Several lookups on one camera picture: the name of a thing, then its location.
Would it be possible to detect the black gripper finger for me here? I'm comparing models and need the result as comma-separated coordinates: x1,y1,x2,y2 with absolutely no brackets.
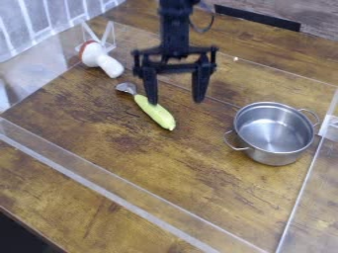
190,54,212,103
142,66,158,105

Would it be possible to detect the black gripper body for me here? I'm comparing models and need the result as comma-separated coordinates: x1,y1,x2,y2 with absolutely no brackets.
132,13,217,79

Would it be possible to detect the green handled metal spoon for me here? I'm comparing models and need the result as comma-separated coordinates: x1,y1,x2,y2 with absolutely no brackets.
114,82,174,130

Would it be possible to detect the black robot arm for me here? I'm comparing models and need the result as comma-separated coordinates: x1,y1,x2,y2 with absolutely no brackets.
130,0,217,105

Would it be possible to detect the clear acrylic stand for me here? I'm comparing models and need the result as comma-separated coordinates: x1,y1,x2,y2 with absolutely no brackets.
74,21,116,52

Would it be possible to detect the white mushroom toy red cap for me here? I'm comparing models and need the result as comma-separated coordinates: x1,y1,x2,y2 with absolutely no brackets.
78,41,124,78

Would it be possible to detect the black bar on table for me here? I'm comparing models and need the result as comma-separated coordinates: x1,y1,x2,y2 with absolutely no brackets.
213,4,300,32

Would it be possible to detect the stainless steel pot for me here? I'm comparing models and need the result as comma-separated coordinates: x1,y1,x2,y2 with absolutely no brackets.
223,102,320,166

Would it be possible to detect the black cable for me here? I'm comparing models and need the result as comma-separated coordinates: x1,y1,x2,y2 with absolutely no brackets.
186,0,216,35

